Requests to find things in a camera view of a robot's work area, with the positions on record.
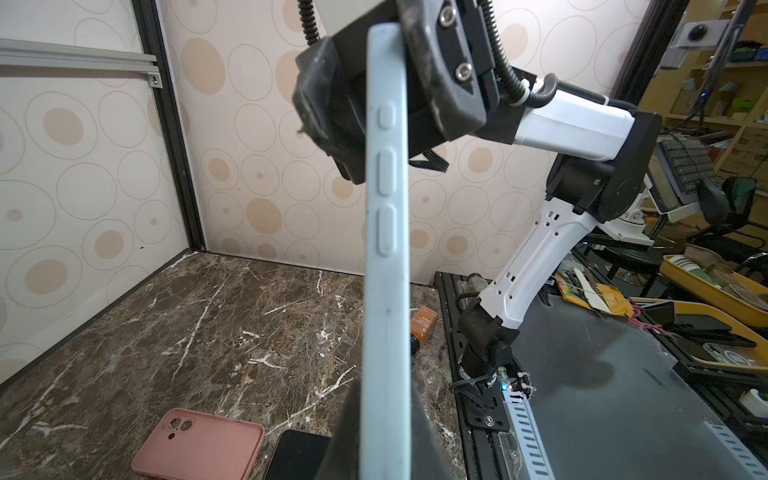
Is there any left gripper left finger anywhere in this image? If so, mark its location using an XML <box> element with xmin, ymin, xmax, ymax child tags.
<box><xmin>314</xmin><ymin>379</ymin><xmax>361</xmax><ymax>480</ymax></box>

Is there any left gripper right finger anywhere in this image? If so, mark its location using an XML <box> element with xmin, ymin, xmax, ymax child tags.
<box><xmin>411</xmin><ymin>387</ymin><xmax>456</xmax><ymax>480</ymax></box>

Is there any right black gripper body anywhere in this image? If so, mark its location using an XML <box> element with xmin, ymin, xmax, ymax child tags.
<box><xmin>292</xmin><ymin>1</ymin><xmax>540</xmax><ymax>184</ymax></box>

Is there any purple smartphone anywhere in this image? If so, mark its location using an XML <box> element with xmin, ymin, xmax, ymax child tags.
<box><xmin>264</xmin><ymin>429</ymin><xmax>331</xmax><ymax>480</ymax></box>

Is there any phone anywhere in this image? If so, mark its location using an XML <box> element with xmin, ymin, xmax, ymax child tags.
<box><xmin>360</xmin><ymin>23</ymin><xmax>411</xmax><ymax>479</ymax></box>

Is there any pink phone case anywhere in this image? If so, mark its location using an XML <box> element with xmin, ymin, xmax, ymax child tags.
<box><xmin>131</xmin><ymin>408</ymin><xmax>265</xmax><ymax>479</ymax></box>

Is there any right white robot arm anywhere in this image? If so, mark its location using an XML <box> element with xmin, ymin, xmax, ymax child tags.
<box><xmin>293</xmin><ymin>1</ymin><xmax>661</xmax><ymax>387</ymax></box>

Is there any amber bottle black cap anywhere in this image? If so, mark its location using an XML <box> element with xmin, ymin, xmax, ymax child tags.
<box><xmin>410</xmin><ymin>306</ymin><xmax>438</xmax><ymax>355</ymax></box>

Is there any black keyboard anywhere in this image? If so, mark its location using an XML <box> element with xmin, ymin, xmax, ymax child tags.
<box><xmin>656</xmin><ymin>135</ymin><xmax>716</xmax><ymax>204</ymax></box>

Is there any yellow tray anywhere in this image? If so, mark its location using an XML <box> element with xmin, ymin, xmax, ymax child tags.
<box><xmin>659</xmin><ymin>245</ymin><xmax>767</xmax><ymax>329</ymax></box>

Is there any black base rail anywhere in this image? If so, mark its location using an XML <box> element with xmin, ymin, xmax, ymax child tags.
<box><xmin>434</xmin><ymin>272</ymin><xmax>555</xmax><ymax>479</ymax></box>

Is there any silver aluminium back rail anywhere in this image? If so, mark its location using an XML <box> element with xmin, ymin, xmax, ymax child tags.
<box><xmin>1</xmin><ymin>39</ymin><xmax>163</xmax><ymax>89</ymax></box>

